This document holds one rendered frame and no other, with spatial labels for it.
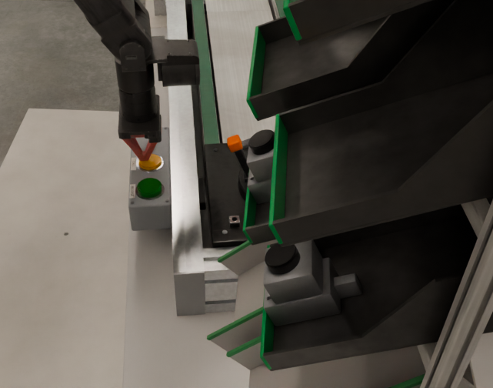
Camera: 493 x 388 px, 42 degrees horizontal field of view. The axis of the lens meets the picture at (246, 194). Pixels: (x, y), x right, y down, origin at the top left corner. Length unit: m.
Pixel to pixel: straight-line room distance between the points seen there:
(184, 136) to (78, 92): 1.92
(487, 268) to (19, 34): 3.33
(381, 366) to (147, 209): 0.52
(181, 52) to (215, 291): 0.36
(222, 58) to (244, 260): 0.71
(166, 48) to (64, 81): 2.21
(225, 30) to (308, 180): 1.14
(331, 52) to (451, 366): 0.29
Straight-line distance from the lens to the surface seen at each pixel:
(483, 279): 0.45
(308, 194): 0.48
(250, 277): 0.88
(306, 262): 0.56
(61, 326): 1.05
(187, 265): 0.97
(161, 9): 1.79
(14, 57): 3.43
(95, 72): 3.22
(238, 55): 1.51
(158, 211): 1.07
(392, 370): 0.67
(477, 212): 0.45
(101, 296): 1.07
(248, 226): 0.67
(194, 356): 0.99
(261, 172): 0.68
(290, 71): 0.61
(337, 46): 0.62
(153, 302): 1.05
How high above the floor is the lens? 1.68
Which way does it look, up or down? 43 degrees down
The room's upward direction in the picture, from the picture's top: 2 degrees clockwise
